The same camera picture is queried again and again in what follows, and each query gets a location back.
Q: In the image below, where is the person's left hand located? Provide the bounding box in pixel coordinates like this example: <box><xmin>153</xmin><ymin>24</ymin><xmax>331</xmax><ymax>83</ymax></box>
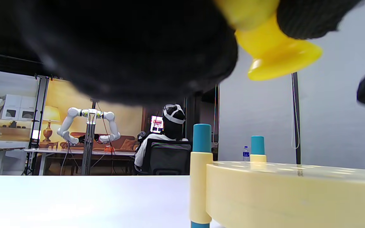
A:
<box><xmin>11</xmin><ymin>0</ymin><xmax>365</xmax><ymax>106</ymax></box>

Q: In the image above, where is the black vertical post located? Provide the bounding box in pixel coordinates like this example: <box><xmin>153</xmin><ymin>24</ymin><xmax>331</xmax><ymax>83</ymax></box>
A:
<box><xmin>291</xmin><ymin>72</ymin><xmax>302</xmax><ymax>165</ymax></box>

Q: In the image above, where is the black mesh office chair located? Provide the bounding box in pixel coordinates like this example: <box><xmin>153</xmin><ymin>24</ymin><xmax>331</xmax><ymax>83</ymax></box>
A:
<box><xmin>135</xmin><ymin>138</ymin><xmax>192</xmax><ymax>175</ymax></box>

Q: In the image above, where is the computer monitor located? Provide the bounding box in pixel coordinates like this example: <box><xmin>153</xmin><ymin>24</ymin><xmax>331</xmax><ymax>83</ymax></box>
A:
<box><xmin>150</xmin><ymin>115</ymin><xmax>164</xmax><ymax>133</ymax></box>

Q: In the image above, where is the black backdrop stand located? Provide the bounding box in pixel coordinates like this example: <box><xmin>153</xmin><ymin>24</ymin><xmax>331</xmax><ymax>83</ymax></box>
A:
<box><xmin>22</xmin><ymin>74</ymin><xmax>49</xmax><ymax>175</ymax></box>

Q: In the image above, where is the yellow toy hammer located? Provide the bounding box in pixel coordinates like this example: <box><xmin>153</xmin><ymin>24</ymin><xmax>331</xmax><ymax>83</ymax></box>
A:
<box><xmin>214</xmin><ymin>0</ymin><xmax>323</xmax><ymax>81</ymax></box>

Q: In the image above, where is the yellow round tap bench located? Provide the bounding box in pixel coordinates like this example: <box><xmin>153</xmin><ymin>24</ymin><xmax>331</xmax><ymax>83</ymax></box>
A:
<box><xmin>189</xmin><ymin>123</ymin><xmax>365</xmax><ymax>228</ymax></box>

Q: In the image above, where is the metal robot stand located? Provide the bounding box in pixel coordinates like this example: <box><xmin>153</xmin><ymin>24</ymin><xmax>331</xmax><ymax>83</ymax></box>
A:
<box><xmin>81</xmin><ymin>100</ymin><xmax>99</xmax><ymax>175</ymax></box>

